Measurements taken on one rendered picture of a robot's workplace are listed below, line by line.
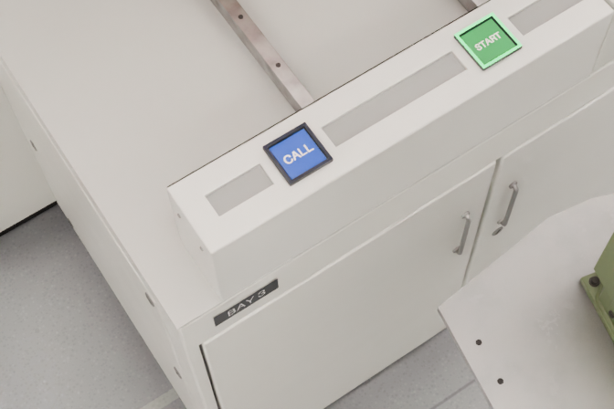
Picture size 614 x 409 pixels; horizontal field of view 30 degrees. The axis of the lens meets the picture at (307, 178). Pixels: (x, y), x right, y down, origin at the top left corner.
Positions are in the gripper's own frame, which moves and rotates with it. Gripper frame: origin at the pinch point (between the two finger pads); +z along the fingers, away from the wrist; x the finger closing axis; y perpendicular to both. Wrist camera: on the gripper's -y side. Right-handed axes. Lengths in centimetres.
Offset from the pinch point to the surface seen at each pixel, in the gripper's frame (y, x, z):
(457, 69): -0.1, 4.8, 15.1
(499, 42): -0.2, -1.0, 14.3
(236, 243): -4.2, 36.9, 15.7
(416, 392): -9, 9, 111
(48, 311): 43, 58, 111
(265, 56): 19.7, 18.6, 25.8
